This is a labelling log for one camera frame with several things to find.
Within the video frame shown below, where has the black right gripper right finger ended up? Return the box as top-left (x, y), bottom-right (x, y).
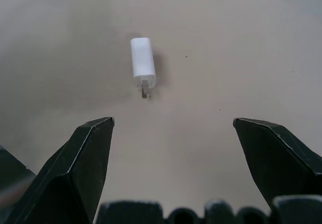
top-left (232, 117), bottom-right (322, 211)

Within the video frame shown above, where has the white plug adapter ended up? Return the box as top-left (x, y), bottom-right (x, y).
top-left (130, 36), bottom-right (157, 100)

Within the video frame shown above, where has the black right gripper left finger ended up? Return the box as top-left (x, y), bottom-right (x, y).
top-left (5, 116), bottom-right (115, 224)

